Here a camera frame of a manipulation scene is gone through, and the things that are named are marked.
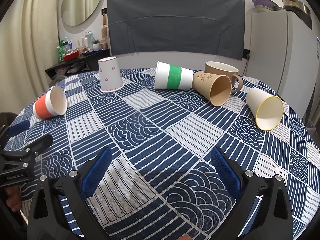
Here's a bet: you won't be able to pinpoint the brown paper cup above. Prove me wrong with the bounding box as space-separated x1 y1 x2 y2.
192 72 232 106

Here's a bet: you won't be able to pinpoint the orange and white paper cup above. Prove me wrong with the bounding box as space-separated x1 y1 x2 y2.
33 86 68 120

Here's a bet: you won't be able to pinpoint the white cup pink hearts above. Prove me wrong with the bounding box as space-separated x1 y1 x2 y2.
98 56 124 93

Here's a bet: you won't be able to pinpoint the white cup yellow rim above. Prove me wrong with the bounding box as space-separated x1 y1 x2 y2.
246 87 284 131

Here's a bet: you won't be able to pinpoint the white cup green band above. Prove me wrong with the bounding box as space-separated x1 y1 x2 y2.
154 61 193 90

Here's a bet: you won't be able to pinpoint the left hand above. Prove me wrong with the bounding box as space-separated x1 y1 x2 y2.
5 186 22 212

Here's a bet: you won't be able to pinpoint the right hand thumb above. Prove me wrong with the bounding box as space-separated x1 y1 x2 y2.
177 235 193 240

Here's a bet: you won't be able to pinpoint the beige curtain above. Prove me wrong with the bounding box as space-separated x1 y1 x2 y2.
1 0 58 113

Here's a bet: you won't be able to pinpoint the red bowl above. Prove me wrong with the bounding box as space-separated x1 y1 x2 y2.
62 50 80 62

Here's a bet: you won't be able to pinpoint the black side shelf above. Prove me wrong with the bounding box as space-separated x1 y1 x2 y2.
45 49 111 80

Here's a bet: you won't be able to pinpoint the green plastic bottle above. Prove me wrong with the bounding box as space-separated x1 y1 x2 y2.
57 40 65 62

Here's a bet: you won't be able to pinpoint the small potted plant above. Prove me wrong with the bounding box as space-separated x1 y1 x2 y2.
92 39 101 51

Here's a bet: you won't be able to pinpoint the blue patterned tablecloth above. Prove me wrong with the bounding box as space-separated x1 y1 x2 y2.
6 68 319 239

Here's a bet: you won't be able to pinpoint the white spray bottle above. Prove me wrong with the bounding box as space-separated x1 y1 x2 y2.
87 30 94 48

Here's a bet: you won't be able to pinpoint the beige ceramic mug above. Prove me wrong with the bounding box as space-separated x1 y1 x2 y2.
204 61 243 93

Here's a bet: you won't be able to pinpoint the white refrigerator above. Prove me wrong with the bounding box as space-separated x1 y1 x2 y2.
246 10 319 118

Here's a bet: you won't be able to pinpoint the dark grey cloth cover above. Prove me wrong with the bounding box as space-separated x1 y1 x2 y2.
107 0 245 60

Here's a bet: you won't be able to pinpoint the purple basin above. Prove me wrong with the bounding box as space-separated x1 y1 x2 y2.
252 0 277 8

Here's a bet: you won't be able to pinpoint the steel cooking pot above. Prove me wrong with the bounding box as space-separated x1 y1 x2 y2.
282 0 311 16

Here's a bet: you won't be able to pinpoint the oval wall mirror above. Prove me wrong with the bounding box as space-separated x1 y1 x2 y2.
61 0 100 27

